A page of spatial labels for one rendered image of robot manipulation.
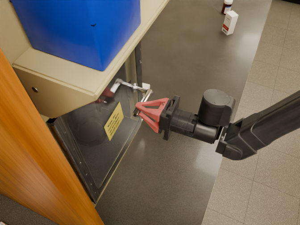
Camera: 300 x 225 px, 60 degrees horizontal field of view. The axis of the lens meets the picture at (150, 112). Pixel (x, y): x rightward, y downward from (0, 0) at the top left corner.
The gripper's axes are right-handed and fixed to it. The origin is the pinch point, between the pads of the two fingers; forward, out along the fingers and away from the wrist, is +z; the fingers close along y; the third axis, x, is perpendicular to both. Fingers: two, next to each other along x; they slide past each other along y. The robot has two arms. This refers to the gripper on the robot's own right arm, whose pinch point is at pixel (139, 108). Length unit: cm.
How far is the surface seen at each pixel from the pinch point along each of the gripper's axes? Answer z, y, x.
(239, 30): -18, -15, -82
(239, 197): -50, -114, -54
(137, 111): -0.2, 0.6, 1.7
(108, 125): 4.4, -0.1, 8.0
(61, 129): 4.8, 13.0, 21.4
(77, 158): 4.9, 1.8, 19.6
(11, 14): 5.8, 32.8, 22.2
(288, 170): -79, -110, -85
